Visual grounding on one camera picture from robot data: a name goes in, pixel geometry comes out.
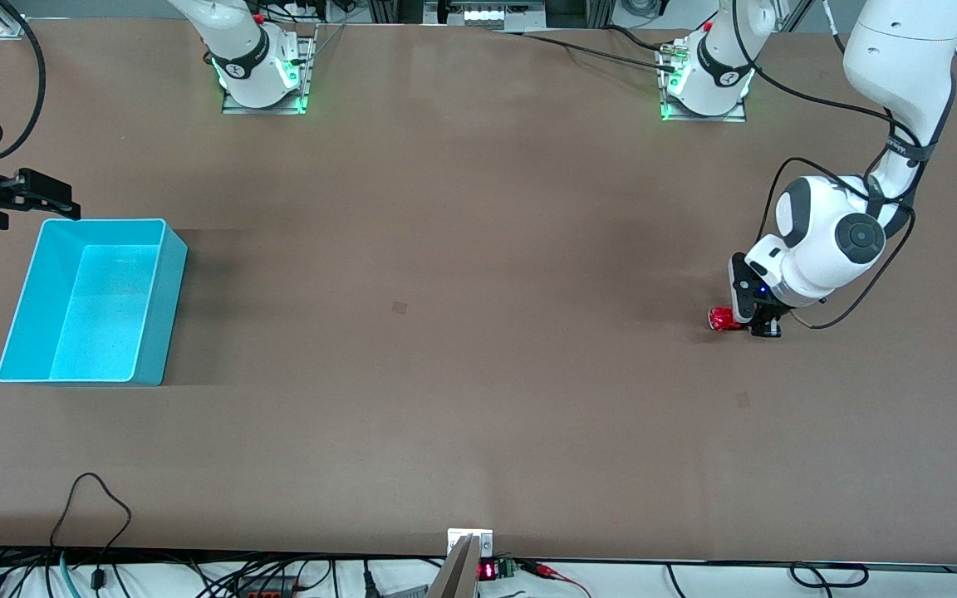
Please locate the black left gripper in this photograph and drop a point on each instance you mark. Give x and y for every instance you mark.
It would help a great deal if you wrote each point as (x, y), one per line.
(767, 322)

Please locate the red beetle toy car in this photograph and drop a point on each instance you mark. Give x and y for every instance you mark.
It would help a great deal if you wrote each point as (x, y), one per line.
(723, 319)

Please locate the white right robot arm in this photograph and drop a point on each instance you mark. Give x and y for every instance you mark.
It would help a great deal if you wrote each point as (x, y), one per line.
(246, 58)

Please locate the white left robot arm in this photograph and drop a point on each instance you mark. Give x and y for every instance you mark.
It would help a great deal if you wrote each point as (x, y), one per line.
(902, 66)

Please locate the blue plastic box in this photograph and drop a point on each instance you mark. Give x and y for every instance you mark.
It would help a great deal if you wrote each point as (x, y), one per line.
(96, 316)

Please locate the small red digit display module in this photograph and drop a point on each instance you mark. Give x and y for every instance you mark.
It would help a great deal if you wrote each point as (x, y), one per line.
(495, 571)

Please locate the lit white equipment panel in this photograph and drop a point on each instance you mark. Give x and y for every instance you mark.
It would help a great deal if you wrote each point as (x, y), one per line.
(487, 12)

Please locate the black orange power strip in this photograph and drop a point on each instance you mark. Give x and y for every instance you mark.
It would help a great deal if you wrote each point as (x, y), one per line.
(267, 585)

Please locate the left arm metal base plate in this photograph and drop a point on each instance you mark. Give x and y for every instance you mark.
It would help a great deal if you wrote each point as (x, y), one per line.
(732, 115)

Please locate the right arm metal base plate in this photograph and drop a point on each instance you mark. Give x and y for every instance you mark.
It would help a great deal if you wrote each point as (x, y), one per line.
(306, 75)

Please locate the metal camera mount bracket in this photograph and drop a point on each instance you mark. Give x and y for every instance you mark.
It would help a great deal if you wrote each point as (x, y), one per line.
(466, 565)

